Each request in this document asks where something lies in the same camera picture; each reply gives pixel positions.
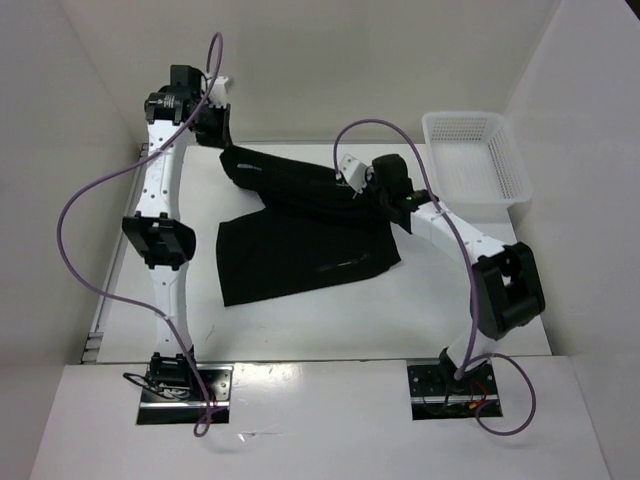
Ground black shorts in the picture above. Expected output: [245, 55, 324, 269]
[216, 146, 401, 307]

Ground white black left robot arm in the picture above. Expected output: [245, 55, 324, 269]
[122, 65, 232, 400]

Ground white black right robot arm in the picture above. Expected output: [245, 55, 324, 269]
[365, 154, 546, 393]

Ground white plastic mesh basket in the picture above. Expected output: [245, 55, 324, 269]
[422, 111, 533, 208]

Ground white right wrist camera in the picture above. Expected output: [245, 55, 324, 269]
[336, 154, 373, 194]

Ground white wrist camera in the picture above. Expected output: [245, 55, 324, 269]
[336, 154, 373, 194]
[201, 74, 233, 108]

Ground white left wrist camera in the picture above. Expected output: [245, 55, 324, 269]
[201, 74, 233, 108]

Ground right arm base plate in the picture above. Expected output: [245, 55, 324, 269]
[406, 359, 503, 421]

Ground aluminium table edge rail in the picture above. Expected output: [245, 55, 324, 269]
[65, 168, 141, 365]

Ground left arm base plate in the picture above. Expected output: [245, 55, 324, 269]
[136, 364, 234, 426]

